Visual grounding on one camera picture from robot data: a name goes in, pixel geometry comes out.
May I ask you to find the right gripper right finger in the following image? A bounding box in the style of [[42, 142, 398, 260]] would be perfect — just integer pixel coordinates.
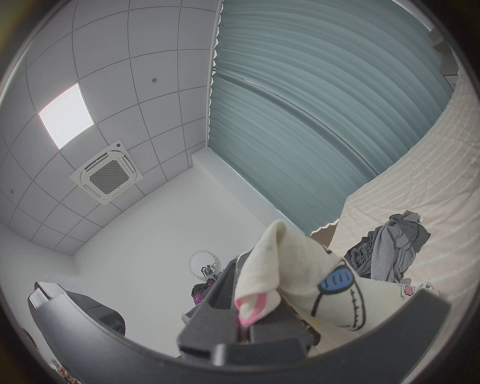
[[249, 295, 320, 349]]

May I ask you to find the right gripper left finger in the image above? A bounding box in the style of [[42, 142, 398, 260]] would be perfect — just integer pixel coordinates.
[[177, 258, 241, 353]]

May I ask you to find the white printed pyjama top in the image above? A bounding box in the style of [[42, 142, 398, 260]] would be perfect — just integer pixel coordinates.
[[234, 219, 439, 338]]

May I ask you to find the purple plastic bag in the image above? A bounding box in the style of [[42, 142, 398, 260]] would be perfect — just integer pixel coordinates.
[[192, 279, 216, 306]]

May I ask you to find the grey garment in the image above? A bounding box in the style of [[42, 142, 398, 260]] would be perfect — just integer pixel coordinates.
[[369, 211, 431, 284]]

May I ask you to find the ceiling air conditioner vent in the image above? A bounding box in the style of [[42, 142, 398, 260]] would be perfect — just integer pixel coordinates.
[[70, 141, 144, 206]]

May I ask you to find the bed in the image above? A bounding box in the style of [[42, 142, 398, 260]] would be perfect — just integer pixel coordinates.
[[311, 75, 480, 357]]

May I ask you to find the blue-green curtain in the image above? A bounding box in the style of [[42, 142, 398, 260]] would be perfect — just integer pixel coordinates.
[[206, 0, 456, 237]]

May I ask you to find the ceiling light panel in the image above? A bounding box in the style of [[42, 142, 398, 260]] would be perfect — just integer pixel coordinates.
[[38, 83, 94, 150]]

